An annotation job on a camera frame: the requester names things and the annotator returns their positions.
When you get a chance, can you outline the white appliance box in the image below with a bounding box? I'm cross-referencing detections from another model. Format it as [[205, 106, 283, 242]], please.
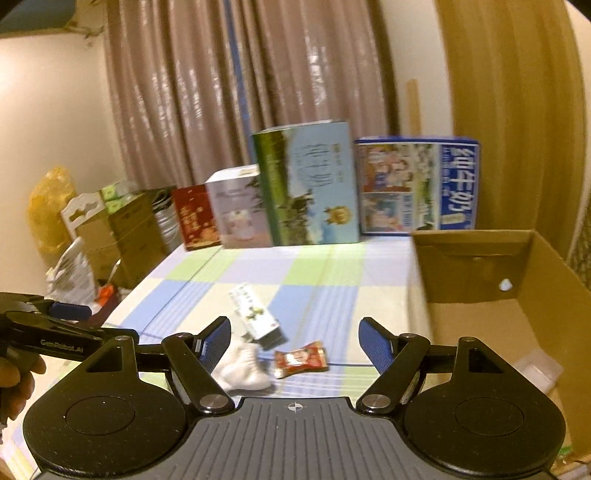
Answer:
[[205, 164, 273, 249]]

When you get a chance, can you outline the person's left hand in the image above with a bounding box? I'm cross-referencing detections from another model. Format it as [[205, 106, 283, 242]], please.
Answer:
[[1, 347, 47, 428]]

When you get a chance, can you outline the red gift box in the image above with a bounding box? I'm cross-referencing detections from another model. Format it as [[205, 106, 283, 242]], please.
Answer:
[[171, 185, 221, 251]]

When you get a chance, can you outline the blue cartoon milk carton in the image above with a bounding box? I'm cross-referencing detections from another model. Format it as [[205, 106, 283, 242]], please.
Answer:
[[355, 136, 480, 236]]

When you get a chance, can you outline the brown cardboard boxes stack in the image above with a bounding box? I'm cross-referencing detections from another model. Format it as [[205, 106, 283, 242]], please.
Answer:
[[61, 189, 169, 290]]

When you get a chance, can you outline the checkered bed sheet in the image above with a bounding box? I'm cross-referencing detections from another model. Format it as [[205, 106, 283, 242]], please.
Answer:
[[106, 237, 411, 400]]

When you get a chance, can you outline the red candy wrapper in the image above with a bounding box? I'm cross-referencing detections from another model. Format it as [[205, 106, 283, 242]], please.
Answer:
[[273, 341, 329, 379]]

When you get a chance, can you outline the black lighter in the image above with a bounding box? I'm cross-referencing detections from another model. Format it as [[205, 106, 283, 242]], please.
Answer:
[[255, 328, 287, 350]]

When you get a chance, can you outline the white crumpled plastic bag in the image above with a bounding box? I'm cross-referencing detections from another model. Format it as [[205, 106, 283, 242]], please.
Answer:
[[46, 237, 97, 306]]

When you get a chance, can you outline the yellow plastic bag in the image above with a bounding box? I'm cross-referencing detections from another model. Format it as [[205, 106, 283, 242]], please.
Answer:
[[26, 166, 77, 268]]

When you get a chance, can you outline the cardboard box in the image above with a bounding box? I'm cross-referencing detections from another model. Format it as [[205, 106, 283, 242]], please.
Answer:
[[407, 230, 590, 479]]

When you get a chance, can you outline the white ointment box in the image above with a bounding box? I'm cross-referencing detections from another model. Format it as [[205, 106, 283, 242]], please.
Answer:
[[229, 283, 280, 341]]

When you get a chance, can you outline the white knitted sock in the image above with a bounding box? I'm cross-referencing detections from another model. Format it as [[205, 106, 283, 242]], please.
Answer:
[[212, 343, 273, 392]]

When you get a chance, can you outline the green blue milk carton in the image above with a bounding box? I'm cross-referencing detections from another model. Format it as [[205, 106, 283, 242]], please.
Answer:
[[252, 120, 360, 246]]

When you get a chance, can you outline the wooden stick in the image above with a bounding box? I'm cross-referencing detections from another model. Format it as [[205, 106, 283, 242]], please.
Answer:
[[406, 78, 422, 137]]

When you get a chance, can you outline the wooden wardrobe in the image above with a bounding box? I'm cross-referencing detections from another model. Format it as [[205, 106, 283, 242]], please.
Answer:
[[436, 1, 587, 256]]

